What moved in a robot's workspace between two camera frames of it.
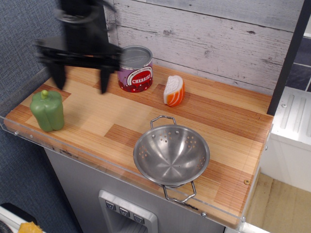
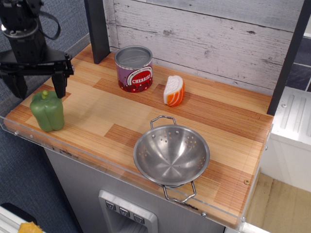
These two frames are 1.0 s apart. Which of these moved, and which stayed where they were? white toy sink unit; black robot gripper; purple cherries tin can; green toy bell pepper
Moved: black robot gripper
Stayed: white toy sink unit; green toy bell pepper; purple cherries tin can
